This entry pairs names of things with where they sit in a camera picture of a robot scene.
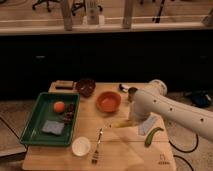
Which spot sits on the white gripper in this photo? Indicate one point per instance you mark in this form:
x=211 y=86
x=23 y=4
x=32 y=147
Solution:
x=137 y=115

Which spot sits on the yellow banana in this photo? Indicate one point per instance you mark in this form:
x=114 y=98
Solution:
x=121 y=124

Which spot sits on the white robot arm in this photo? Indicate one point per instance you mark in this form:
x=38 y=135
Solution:
x=152 y=99

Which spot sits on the red-orange bowl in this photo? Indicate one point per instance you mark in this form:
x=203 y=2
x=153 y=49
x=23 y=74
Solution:
x=108 y=102

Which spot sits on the dark brown bowl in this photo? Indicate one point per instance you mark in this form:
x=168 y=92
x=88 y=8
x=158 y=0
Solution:
x=85 y=87

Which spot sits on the blue folded cloth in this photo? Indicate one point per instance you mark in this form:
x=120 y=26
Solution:
x=145 y=126

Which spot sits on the metal cup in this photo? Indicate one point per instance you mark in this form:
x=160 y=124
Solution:
x=131 y=92

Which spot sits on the green chili pepper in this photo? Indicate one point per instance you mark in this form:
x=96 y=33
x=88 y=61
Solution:
x=149 y=138

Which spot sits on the dark blue object on floor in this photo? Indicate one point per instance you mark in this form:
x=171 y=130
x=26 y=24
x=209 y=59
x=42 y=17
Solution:
x=201 y=99

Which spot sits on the silver fork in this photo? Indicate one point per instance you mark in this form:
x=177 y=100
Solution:
x=95 y=156

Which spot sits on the dark red grapes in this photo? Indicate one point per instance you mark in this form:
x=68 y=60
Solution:
x=69 y=113

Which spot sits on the orange fruit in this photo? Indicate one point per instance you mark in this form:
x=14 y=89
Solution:
x=59 y=107

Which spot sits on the brown wooden block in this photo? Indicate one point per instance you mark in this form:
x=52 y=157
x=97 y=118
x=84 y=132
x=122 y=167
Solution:
x=60 y=84

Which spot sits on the blue sponge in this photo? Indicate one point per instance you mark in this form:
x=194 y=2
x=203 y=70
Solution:
x=53 y=127

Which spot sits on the green plastic tray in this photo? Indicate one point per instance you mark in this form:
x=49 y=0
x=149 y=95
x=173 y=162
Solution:
x=42 y=111

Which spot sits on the black office chair base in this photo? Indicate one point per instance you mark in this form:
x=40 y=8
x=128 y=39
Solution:
x=47 y=2

